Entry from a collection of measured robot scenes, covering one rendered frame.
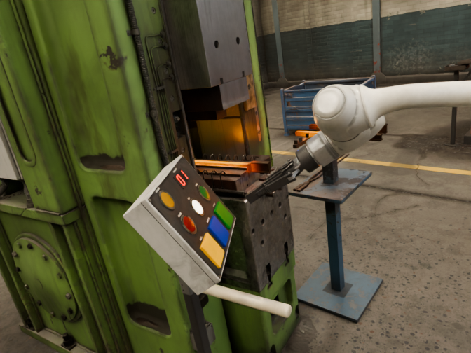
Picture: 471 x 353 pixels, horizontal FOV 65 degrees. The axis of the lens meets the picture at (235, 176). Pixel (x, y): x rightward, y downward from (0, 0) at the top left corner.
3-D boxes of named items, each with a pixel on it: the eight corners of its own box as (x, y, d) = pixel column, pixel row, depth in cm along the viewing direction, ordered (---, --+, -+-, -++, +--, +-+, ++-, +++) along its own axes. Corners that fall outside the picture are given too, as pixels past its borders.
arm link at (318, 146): (337, 150, 108) (319, 162, 110) (319, 127, 106) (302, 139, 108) (341, 161, 100) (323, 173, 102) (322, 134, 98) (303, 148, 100)
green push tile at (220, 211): (234, 217, 120) (219, 200, 118) (231, 228, 112) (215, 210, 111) (230, 220, 120) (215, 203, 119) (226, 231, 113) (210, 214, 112)
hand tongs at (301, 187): (343, 154, 236) (343, 153, 235) (350, 155, 233) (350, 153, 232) (293, 190, 195) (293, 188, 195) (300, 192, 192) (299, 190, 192)
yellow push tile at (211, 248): (225, 251, 101) (207, 231, 99) (221, 267, 94) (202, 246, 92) (220, 254, 102) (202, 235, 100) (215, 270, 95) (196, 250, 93)
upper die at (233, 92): (249, 99, 154) (246, 75, 151) (223, 110, 139) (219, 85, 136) (174, 103, 177) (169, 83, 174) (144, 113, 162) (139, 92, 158)
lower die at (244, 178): (260, 177, 167) (258, 160, 164) (237, 195, 151) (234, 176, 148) (188, 171, 189) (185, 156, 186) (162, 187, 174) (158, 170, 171)
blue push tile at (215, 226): (230, 233, 110) (213, 214, 109) (226, 246, 103) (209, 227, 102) (225, 236, 111) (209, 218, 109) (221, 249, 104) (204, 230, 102)
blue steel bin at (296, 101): (378, 123, 557) (377, 74, 532) (359, 138, 500) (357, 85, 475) (306, 122, 629) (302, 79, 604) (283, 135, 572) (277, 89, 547)
